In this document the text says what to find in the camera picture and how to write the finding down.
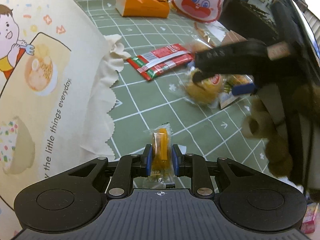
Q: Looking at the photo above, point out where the cream illustrated tote bag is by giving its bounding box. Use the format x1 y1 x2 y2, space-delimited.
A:
0 0 132 240

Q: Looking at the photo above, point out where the orange tissue box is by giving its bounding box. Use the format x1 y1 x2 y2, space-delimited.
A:
116 0 170 18

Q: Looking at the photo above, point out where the green grid tablecloth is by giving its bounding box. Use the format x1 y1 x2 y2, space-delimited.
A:
78 0 279 176

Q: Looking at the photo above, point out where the blue seaweed snack packet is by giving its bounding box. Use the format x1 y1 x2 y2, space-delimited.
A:
219 74 255 109

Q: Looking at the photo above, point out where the small yellow cake packet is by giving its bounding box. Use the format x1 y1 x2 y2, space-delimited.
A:
142 123 175 189

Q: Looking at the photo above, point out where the long cracker stick packet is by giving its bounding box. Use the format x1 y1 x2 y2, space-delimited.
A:
185 22 216 55

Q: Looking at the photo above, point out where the round bread bun packet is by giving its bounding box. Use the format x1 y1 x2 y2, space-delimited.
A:
182 68 224 108

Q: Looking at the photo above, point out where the right hand in brown sleeve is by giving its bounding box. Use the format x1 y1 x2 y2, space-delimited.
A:
241 83 320 181

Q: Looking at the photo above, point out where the red spicy strip packet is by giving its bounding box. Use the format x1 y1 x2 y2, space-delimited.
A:
127 43 193 81

